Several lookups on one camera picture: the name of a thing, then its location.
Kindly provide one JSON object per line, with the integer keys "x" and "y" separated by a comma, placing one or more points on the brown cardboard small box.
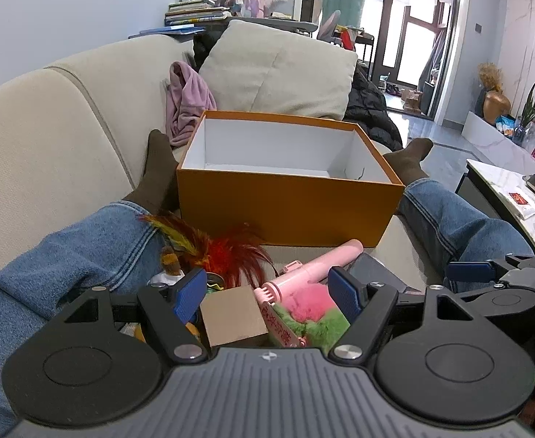
{"x": 232, "y": 318}

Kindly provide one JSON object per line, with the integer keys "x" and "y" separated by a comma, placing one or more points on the beige sofa cushion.
{"x": 254, "y": 68}

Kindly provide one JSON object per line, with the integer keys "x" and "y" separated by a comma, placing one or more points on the green potted plant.
{"x": 527, "y": 117}

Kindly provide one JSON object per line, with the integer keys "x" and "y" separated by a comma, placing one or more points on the pink crumpled garment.
{"x": 188, "y": 97}

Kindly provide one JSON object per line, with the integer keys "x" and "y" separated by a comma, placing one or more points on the orange cardboard storage box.
{"x": 299, "y": 181}

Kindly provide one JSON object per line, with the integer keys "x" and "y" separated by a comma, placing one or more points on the beige fabric sofa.
{"x": 74, "y": 136}

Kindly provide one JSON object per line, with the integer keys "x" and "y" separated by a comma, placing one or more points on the pink handheld fan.
{"x": 296, "y": 275}

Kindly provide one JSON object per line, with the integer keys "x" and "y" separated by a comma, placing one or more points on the right brown sock foot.
{"x": 406, "y": 162}

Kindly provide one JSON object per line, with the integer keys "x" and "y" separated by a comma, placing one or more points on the gold bust vase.
{"x": 494, "y": 102}

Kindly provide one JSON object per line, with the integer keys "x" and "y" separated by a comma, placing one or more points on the pink printed card packet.
{"x": 282, "y": 335}

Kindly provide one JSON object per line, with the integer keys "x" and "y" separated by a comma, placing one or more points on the red feather shuttlecock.
{"x": 236, "y": 256}

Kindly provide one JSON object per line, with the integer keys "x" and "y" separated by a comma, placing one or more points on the brown sock foot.
{"x": 157, "y": 191}
{"x": 406, "y": 162}

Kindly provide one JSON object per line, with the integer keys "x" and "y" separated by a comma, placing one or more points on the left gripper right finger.
{"x": 366, "y": 307}

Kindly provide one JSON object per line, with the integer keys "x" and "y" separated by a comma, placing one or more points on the stack of books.
{"x": 195, "y": 12}

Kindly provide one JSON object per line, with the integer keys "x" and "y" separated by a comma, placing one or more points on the pink green plush toy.
{"x": 313, "y": 316}

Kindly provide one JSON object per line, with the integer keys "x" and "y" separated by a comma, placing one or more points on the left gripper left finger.
{"x": 166, "y": 311}

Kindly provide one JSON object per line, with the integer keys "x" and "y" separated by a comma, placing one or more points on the black quilted jacket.
{"x": 367, "y": 107}

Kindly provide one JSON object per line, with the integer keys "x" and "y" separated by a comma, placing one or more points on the left brown sock foot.
{"x": 157, "y": 191}

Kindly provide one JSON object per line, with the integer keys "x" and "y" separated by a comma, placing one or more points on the right jeans leg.
{"x": 451, "y": 230}

